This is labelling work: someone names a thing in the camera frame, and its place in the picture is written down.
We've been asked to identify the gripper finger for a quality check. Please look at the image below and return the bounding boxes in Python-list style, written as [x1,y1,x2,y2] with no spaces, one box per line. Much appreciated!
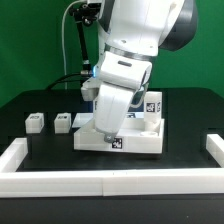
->
[104,133,116,143]

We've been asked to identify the black cable bundle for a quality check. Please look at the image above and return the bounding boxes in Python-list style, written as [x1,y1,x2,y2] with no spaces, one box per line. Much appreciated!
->
[45,71,93,91]

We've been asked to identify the white marker plate with tags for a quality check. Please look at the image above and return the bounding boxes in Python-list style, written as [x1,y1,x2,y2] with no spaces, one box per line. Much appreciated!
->
[72,112,144,128]

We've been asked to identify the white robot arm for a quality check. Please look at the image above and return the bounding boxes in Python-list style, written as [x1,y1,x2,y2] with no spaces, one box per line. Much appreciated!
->
[82,0,198,143]

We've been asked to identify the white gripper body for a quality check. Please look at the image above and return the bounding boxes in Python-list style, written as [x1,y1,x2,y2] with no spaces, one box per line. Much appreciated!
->
[95,51,152,135]

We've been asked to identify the white U-shaped fence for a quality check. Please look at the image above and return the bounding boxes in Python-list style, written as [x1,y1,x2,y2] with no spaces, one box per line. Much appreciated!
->
[0,134,224,198]

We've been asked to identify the white square tabletop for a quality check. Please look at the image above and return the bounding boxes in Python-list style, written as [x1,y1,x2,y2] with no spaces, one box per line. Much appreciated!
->
[74,118,164,154]

